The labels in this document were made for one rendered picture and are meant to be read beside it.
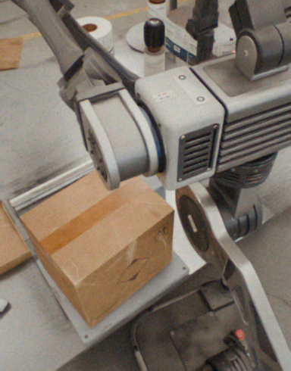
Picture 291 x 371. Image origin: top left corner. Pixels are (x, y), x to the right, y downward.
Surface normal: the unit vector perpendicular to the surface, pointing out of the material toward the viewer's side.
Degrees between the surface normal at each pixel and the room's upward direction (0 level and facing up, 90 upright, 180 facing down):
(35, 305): 0
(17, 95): 0
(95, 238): 0
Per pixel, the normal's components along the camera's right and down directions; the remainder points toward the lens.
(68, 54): -0.51, -0.22
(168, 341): -0.03, -0.65
